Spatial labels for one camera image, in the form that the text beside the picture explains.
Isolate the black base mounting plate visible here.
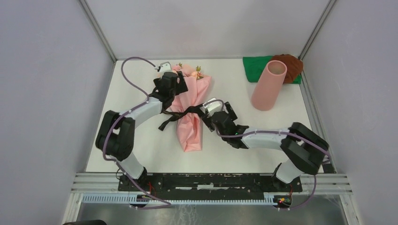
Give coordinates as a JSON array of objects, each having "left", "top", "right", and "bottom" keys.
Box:
[{"left": 136, "top": 173, "right": 303, "bottom": 200}]

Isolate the black ribbon gold lettering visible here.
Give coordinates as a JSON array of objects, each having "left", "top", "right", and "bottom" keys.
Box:
[{"left": 158, "top": 104, "right": 207, "bottom": 131}]

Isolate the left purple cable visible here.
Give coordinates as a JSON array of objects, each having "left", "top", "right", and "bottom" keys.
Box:
[{"left": 102, "top": 57, "right": 172, "bottom": 210}]

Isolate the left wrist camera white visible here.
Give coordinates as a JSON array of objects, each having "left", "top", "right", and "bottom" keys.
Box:
[{"left": 155, "top": 61, "right": 173, "bottom": 76}]

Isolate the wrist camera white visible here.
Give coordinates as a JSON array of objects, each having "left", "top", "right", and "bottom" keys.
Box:
[
  {"left": 155, "top": 61, "right": 173, "bottom": 76},
  {"left": 203, "top": 98, "right": 224, "bottom": 116}
]

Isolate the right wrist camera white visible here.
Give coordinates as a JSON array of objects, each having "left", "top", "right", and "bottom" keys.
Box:
[{"left": 203, "top": 98, "right": 224, "bottom": 116}]

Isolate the blue slotted cable duct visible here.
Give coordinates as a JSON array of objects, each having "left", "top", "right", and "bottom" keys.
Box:
[{"left": 82, "top": 193, "right": 277, "bottom": 206}]

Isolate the aluminium rail frame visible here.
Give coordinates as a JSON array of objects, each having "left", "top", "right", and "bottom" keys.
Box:
[{"left": 71, "top": 172, "right": 353, "bottom": 195}]

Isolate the pink flower bouquet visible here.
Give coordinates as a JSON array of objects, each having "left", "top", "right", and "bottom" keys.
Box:
[{"left": 158, "top": 64, "right": 212, "bottom": 152}]

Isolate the pink cylindrical vase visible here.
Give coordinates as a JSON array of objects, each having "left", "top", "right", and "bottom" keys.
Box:
[{"left": 251, "top": 60, "right": 287, "bottom": 111}]

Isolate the brown cloth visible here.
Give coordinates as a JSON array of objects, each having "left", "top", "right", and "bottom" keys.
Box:
[{"left": 271, "top": 54, "right": 304, "bottom": 84}]

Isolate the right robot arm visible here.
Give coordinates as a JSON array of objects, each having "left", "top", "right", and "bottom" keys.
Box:
[{"left": 199, "top": 99, "right": 330, "bottom": 191}]

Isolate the green cloth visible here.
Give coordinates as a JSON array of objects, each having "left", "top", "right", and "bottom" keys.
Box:
[{"left": 242, "top": 56, "right": 302, "bottom": 85}]

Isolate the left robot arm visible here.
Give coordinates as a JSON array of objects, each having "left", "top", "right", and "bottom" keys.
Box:
[{"left": 95, "top": 71, "right": 188, "bottom": 191}]

